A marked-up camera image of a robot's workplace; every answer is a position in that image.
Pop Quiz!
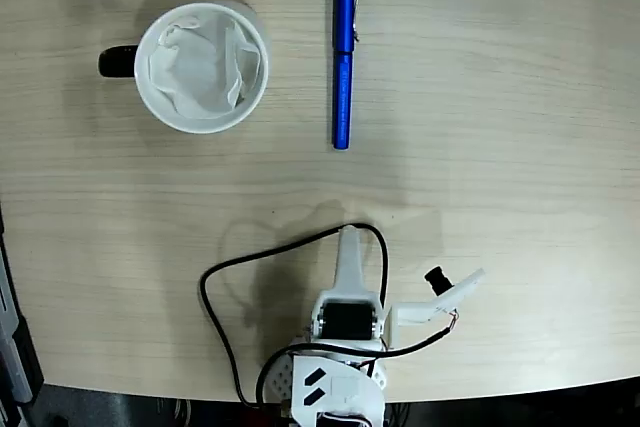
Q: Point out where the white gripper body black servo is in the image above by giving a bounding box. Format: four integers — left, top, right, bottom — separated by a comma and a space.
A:
308, 290, 389, 351

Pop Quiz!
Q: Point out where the blue pen with metal clip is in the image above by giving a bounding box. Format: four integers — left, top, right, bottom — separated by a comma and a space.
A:
331, 0, 362, 152

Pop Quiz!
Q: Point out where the crumpled white tissue paper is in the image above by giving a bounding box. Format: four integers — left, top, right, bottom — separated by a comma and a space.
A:
148, 14, 262, 121

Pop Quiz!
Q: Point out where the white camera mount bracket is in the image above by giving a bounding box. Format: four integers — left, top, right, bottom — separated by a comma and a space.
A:
387, 268, 487, 351

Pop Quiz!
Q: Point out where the black camera cable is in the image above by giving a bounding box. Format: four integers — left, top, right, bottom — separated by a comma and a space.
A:
254, 324, 454, 408

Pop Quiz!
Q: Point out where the small black camera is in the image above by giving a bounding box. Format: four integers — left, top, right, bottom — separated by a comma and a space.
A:
423, 266, 454, 298

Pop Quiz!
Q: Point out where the long black cable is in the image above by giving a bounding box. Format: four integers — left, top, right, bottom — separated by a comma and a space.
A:
199, 221, 391, 406

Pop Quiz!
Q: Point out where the white mug black handle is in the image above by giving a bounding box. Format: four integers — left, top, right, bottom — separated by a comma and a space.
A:
97, 0, 271, 136

